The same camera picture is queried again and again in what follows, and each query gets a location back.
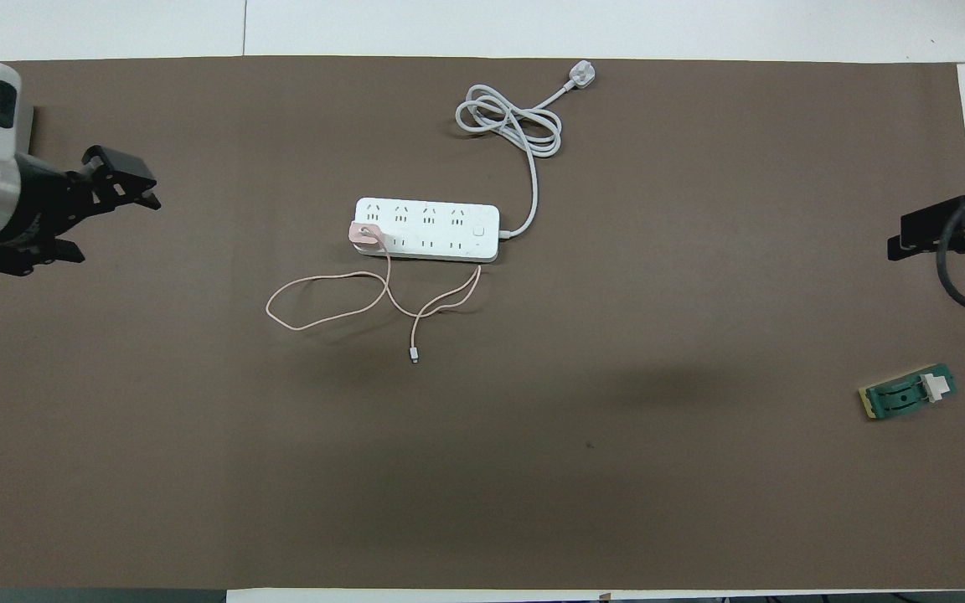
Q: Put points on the pink charger adapter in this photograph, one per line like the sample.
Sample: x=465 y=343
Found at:
x=362 y=234

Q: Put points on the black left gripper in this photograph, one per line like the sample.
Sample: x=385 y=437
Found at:
x=43 y=205

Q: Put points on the green knife switch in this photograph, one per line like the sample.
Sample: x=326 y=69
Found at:
x=901 y=398

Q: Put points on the white power strip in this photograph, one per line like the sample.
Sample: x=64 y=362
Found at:
x=428 y=230

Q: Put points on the brown table mat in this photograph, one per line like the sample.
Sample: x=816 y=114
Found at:
x=482 y=502

